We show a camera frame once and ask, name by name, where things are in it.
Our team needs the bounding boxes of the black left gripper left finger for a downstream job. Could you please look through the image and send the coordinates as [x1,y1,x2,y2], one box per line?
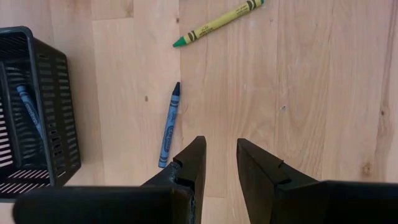
[12,135,207,224]

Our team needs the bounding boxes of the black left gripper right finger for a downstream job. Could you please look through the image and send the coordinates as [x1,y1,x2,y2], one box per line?
[236,138,398,224]

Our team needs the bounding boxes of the blue crayon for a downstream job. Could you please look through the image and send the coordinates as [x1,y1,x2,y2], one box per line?
[157,81,182,169]
[16,84,44,141]

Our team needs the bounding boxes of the black plastic basket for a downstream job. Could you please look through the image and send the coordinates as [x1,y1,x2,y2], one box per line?
[0,26,82,203]

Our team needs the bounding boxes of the green crayon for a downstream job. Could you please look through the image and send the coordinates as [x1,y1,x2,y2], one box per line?
[172,0,265,49]

